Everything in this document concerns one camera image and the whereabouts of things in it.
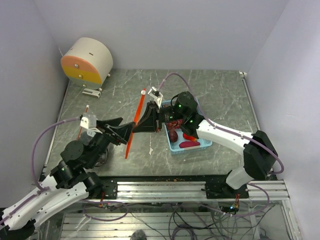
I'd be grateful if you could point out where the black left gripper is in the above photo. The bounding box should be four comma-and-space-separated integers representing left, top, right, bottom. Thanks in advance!
85, 116, 136, 168

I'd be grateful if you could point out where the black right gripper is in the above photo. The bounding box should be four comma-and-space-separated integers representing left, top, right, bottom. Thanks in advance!
132, 100, 186, 133

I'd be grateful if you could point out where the clear orange-zip bag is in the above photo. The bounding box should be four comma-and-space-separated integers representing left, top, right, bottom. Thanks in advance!
76, 104, 111, 168
124, 88, 161, 159

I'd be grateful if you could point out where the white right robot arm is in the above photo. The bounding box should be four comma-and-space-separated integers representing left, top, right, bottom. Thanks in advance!
133, 88, 278, 198

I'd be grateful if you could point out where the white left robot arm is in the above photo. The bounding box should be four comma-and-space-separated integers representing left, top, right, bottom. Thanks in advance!
0, 114, 135, 240

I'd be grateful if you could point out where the pink grape bunch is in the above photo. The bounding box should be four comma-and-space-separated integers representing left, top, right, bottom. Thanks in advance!
165, 119, 182, 130

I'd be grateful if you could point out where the dark red round fruit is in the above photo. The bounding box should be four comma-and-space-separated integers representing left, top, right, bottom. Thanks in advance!
168, 128, 178, 143

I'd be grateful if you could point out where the magenta eggplant toy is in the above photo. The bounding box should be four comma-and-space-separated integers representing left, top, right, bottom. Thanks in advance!
179, 141, 201, 149

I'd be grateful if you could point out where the light blue plastic basket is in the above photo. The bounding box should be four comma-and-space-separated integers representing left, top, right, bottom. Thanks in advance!
161, 98, 213, 157

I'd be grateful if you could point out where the round pastel drawer cabinet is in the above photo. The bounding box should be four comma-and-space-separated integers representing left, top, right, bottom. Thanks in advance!
60, 37, 114, 90

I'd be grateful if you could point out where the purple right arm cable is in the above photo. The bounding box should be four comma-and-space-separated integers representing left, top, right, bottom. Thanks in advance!
157, 72, 285, 217

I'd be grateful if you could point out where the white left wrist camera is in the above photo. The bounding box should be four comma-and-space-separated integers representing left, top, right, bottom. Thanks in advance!
80, 112, 97, 131

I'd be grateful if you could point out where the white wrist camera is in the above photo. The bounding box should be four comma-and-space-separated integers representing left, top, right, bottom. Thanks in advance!
80, 112, 97, 131
146, 86, 163, 108

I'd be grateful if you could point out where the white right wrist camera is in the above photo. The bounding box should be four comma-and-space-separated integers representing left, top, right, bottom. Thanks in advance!
146, 86, 163, 108

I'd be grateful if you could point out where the white bracket block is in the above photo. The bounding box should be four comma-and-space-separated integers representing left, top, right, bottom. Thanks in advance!
82, 88, 101, 99

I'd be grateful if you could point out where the aluminium rail base frame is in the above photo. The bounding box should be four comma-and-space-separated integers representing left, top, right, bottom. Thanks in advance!
31, 175, 302, 240

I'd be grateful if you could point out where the loose cable bundle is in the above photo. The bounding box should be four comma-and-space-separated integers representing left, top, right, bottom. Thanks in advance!
82, 197, 271, 240

